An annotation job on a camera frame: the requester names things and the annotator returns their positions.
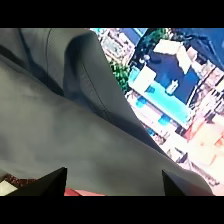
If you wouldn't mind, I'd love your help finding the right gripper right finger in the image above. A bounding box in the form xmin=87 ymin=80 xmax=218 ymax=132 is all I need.
xmin=161 ymin=169 xmax=214 ymax=197

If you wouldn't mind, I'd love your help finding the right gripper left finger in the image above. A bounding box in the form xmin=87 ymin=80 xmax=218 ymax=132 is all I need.
xmin=17 ymin=167 xmax=68 ymax=197

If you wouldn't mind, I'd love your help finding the grey shirt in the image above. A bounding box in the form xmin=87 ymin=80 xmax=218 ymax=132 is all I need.
xmin=0 ymin=27 xmax=214 ymax=197

